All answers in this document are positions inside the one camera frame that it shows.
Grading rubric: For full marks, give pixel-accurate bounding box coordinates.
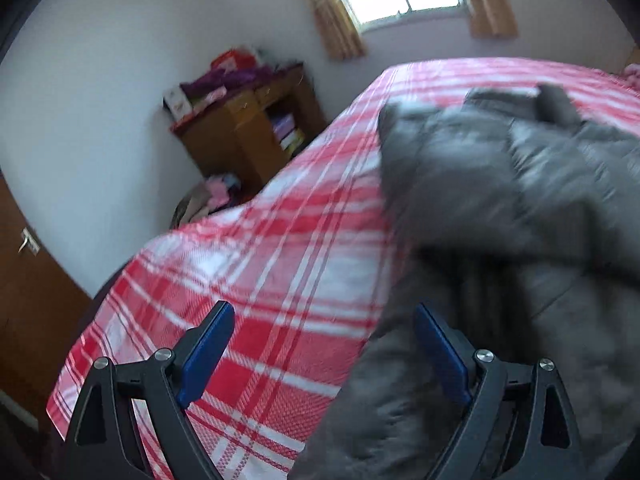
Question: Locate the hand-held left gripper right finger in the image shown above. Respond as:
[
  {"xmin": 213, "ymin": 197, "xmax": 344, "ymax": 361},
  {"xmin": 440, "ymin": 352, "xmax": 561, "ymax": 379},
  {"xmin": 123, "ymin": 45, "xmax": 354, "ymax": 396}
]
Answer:
[{"xmin": 414, "ymin": 303, "xmax": 588, "ymax": 480}]

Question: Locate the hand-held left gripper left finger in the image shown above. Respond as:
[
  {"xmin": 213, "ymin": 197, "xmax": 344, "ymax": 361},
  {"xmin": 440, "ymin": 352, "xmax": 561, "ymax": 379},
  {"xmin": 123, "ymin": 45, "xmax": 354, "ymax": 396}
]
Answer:
[{"xmin": 64, "ymin": 301, "xmax": 236, "ymax": 480}]

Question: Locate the grey padded jacket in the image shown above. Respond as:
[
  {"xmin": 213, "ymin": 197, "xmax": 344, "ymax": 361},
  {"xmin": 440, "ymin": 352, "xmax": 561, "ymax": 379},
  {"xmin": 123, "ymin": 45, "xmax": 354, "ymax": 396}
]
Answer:
[{"xmin": 290, "ymin": 82, "xmax": 640, "ymax": 480}]

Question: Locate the pile of clothes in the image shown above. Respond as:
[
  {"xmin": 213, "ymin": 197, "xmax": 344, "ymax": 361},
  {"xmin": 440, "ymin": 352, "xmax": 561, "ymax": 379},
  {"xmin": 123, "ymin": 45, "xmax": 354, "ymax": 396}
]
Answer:
[{"xmin": 172, "ymin": 172, "xmax": 246, "ymax": 228}]

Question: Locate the red plaid bed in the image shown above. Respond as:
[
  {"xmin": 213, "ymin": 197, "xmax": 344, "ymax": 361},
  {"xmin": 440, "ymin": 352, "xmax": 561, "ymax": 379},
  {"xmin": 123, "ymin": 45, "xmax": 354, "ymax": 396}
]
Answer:
[{"xmin": 46, "ymin": 57, "xmax": 640, "ymax": 480}]

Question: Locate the wooden door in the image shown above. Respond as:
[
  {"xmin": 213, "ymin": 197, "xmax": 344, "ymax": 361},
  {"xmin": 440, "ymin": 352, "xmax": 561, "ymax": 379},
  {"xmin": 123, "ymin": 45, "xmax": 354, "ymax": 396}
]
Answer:
[{"xmin": 0, "ymin": 172, "xmax": 96, "ymax": 426}]

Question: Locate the wooden desk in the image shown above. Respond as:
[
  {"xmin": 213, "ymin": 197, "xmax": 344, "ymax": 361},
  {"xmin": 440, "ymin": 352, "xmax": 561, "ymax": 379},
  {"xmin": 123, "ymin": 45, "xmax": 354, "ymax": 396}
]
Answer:
[{"xmin": 170, "ymin": 62, "xmax": 328, "ymax": 193}]

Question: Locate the stack of books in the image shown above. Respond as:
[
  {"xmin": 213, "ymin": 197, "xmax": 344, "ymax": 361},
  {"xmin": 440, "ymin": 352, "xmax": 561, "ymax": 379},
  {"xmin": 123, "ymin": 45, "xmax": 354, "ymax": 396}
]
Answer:
[{"xmin": 270, "ymin": 112, "xmax": 306, "ymax": 153}]

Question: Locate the white printed box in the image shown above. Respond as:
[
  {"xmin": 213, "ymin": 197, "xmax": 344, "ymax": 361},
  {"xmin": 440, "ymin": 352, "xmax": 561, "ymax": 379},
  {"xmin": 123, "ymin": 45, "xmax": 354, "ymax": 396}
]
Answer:
[{"xmin": 162, "ymin": 85, "xmax": 196, "ymax": 116}]

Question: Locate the flat white box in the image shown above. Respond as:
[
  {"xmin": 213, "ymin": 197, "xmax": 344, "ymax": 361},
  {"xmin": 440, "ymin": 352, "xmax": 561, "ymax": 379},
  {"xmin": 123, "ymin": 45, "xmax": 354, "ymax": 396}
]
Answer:
[{"xmin": 192, "ymin": 87, "xmax": 228, "ymax": 113}]

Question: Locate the purple cloth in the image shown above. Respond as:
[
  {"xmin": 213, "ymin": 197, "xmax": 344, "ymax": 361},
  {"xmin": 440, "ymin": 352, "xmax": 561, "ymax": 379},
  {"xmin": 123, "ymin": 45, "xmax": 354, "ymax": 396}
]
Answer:
[{"xmin": 180, "ymin": 65, "xmax": 273, "ymax": 101}]

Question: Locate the red box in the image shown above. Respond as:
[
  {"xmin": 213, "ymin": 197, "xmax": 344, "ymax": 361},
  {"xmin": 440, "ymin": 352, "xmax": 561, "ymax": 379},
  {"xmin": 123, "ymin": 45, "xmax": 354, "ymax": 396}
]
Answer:
[{"xmin": 210, "ymin": 47, "xmax": 263, "ymax": 73}]

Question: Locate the metal door handle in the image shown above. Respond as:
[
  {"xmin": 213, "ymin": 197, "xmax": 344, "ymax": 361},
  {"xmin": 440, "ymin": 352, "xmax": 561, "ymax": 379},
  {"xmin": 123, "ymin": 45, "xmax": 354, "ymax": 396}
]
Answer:
[{"xmin": 17, "ymin": 228, "xmax": 41, "ymax": 256}]

